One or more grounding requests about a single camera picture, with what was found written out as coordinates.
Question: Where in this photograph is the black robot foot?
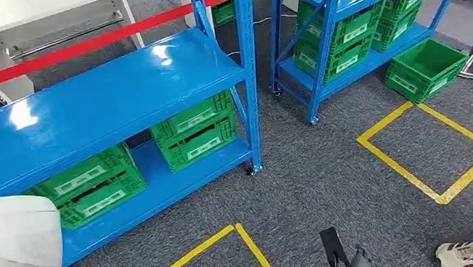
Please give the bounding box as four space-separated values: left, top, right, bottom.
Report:
318 226 352 267

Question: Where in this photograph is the person's shoe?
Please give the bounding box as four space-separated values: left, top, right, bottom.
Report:
434 239 473 267

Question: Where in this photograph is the yellow floor tape square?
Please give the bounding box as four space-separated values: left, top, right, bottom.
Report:
352 93 473 216
136 218 287 267

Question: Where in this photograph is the open empty green plastic crate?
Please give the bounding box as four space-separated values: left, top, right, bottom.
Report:
378 34 473 109

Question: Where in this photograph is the wide blue metal shelf rack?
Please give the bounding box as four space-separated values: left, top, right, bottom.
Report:
0 0 288 267

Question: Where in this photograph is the red barrier belt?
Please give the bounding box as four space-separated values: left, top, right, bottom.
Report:
0 0 345 100

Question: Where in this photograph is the white desk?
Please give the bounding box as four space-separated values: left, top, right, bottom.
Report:
0 0 151 105

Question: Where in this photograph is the white floor cable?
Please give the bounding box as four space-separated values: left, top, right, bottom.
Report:
222 11 301 57

